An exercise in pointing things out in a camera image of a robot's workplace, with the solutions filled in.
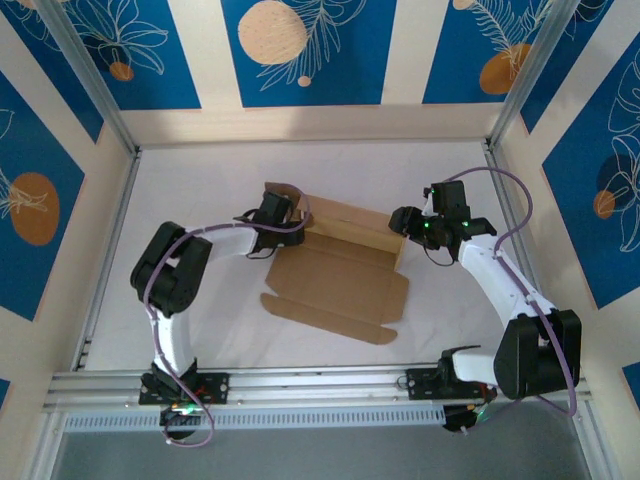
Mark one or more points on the black right controller module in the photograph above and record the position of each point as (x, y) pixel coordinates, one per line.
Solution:
(457, 421)

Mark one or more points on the aluminium corner post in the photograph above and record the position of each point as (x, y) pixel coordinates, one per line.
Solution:
(534, 65)
(87, 65)

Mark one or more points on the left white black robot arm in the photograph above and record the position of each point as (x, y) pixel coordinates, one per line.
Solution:
(172, 270)

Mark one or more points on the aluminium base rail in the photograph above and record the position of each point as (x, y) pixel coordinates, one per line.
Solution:
(320, 385)

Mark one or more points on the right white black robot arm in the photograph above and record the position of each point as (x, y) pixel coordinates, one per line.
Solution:
(540, 355)

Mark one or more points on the black left controller module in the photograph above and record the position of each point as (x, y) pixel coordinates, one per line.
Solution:
(175, 417)

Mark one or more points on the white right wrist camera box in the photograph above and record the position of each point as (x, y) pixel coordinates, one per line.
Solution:
(428, 206)

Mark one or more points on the aluminium frame bar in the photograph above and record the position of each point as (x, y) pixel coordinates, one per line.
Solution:
(595, 450)
(44, 450)

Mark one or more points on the aluminium table side rail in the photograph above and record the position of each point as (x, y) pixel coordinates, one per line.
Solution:
(502, 180)
(114, 225)

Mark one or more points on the brown cardboard paper box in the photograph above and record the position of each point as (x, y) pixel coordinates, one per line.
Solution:
(340, 285)

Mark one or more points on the black controller module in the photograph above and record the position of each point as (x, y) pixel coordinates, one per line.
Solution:
(175, 417)
(457, 421)

